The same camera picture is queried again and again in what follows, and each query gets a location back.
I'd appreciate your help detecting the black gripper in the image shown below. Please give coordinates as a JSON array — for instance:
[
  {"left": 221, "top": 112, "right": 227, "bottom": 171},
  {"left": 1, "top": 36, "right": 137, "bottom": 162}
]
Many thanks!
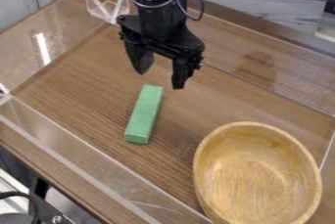
[{"left": 117, "top": 1, "right": 205, "bottom": 89}]

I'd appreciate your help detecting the green rectangular block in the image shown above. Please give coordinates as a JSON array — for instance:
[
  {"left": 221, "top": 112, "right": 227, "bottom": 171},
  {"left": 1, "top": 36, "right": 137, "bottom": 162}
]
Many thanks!
[{"left": 125, "top": 84, "right": 164, "bottom": 144}]

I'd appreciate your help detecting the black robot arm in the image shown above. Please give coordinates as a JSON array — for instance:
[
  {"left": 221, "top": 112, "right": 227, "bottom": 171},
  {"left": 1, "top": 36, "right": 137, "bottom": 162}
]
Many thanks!
[{"left": 117, "top": 0, "right": 205, "bottom": 89}]

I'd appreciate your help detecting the brown wooden bowl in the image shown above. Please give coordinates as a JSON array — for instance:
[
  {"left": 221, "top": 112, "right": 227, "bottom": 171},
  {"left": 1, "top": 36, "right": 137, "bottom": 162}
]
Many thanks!
[{"left": 193, "top": 121, "right": 322, "bottom": 224}]

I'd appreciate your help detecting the clear acrylic corner bracket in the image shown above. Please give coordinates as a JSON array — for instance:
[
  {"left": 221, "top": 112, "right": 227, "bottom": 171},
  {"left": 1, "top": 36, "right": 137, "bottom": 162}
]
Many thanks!
[{"left": 85, "top": 0, "right": 131, "bottom": 24}]

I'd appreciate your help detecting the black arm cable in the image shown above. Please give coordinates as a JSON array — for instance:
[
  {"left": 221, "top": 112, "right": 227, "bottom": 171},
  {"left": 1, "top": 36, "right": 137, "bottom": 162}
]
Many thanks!
[{"left": 176, "top": 0, "right": 206, "bottom": 22}]

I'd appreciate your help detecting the clear acrylic front wall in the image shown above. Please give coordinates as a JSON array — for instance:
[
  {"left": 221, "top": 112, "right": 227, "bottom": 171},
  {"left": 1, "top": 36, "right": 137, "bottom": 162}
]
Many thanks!
[{"left": 0, "top": 84, "right": 210, "bottom": 224}]

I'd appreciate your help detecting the black cable bottom left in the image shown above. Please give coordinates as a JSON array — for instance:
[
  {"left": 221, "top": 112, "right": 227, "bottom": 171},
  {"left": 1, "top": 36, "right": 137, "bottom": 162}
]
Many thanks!
[{"left": 0, "top": 191, "right": 47, "bottom": 224}]

